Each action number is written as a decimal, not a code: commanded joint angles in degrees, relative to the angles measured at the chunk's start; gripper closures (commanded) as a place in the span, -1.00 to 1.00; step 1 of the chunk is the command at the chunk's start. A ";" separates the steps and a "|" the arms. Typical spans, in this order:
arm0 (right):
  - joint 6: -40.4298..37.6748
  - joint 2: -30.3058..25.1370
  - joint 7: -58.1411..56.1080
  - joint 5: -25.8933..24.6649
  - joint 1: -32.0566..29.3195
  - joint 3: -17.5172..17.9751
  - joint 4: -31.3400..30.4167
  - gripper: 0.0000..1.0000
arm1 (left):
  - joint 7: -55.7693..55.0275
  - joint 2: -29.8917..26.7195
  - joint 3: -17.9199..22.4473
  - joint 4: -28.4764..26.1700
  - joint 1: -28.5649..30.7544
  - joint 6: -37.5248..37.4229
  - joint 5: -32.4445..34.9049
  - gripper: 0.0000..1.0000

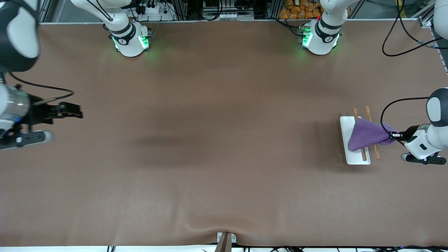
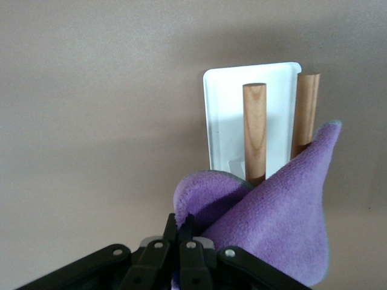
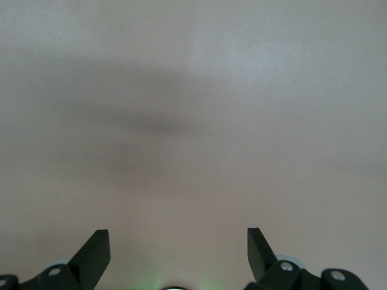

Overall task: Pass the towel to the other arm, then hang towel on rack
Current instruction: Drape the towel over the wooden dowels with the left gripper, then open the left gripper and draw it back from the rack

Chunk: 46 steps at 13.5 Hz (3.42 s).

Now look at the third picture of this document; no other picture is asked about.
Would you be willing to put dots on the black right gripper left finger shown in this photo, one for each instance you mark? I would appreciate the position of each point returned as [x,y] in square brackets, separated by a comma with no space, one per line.
[87,262]

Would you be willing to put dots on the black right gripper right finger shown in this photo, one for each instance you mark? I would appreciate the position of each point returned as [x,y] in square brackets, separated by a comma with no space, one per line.
[260,259]

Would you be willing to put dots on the brown table cover mat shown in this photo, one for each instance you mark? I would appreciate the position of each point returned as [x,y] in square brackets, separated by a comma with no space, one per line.
[193,90]

